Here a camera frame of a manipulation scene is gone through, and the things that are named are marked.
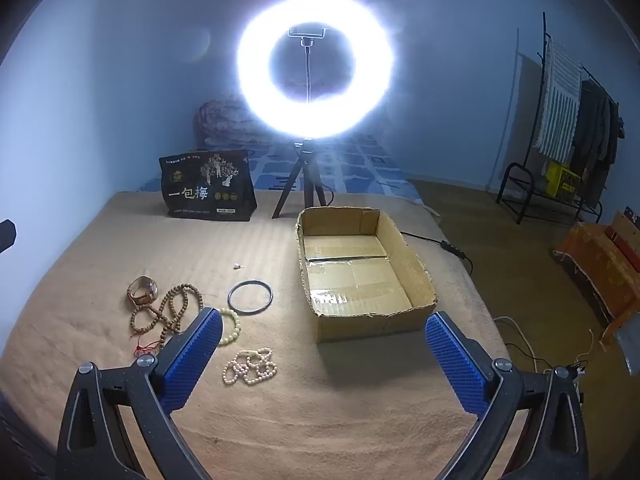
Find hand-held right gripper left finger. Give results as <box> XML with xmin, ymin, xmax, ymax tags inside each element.
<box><xmin>56</xmin><ymin>306</ymin><xmax>224</xmax><ymax>480</ymax></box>

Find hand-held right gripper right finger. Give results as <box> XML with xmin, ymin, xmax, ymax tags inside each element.
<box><xmin>425</xmin><ymin>311</ymin><xmax>601</xmax><ymax>480</ymax></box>

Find cream jade bead bracelet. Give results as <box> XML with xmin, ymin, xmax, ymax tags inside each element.
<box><xmin>216</xmin><ymin>307</ymin><xmax>242</xmax><ymax>346</ymax></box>

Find brown wooden bead necklace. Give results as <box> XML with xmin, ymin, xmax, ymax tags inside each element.
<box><xmin>130</xmin><ymin>284</ymin><xmax>203</xmax><ymax>336</ymax></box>

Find white pearl bead bracelet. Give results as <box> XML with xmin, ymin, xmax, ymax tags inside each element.
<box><xmin>222</xmin><ymin>347</ymin><xmax>278</xmax><ymax>387</ymax></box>

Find thin black bangle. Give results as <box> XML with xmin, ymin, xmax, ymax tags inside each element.
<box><xmin>227</xmin><ymin>280</ymin><xmax>275</xmax><ymax>317</ymax></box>

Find rose gold wrist watch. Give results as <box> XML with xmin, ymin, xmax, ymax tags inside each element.
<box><xmin>126</xmin><ymin>276</ymin><xmax>160</xmax><ymax>307</ymax></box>

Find cardboard box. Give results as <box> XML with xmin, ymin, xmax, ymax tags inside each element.
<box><xmin>295</xmin><ymin>206</ymin><xmax>438</xmax><ymax>344</ymax></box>

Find black printed snack bag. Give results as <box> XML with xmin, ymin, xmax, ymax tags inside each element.
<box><xmin>159</xmin><ymin>149</ymin><xmax>258</xmax><ymax>223</ymax></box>

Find red box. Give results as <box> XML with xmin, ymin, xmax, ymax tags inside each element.
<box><xmin>605</xmin><ymin>210</ymin><xmax>640</xmax><ymax>263</ymax></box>

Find black metal clothes rack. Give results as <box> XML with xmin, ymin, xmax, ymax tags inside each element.
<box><xmin>495</xmin><ymin>12</ymin><xmax>626</xmax><ymax>226</ymax></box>

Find yellow box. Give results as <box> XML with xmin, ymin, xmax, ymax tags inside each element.
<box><xmin>545</xmin><ymin>162</ymin><xmax>583</xmax><ymax>198</ymax></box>

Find blue patterned bed sheet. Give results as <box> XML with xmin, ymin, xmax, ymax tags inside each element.
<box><xmin>137</xmin><ymin>132</ymin><xmax>441</xmax><ymax>216</ymax></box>

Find black tripod stand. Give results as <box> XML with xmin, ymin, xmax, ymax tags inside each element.
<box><xmin>271</xmin><ymin>45</ymin><xmax>333</xmax><ymax>220</ymax></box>

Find dark hanging clothes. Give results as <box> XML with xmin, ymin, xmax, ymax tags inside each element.
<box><xmin>570</xmin><ymin>80</ymin><xmax>626</xmax><ymax>196</ymax></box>

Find striped white towel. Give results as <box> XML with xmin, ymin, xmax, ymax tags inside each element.
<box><xmin>534</xmin><ymin>40</ymin><xmax>583</xmax><ymax>163</ymax></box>

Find black phone clamp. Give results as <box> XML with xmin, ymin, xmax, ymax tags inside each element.
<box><xmin>287</xmin><ymin>26</ymin><xmax>328</xmax><ymax>47</ymax></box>

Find white cable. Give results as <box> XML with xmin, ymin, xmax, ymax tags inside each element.
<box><xmin>492</xmin><ymin>316</ymin><xmax>591</xmax><ymax>376</ymax></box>

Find black power cable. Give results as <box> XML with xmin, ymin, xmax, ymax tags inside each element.
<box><xmin>400</xmin><ymin>231</ymin><xmax>473</xmax><ymax>273</ymax></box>

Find round white ring light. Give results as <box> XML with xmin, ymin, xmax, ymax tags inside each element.
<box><xmin>236</xmin><ymin>0</ymin><xmax>401</xmax><ymax>141</ymax></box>

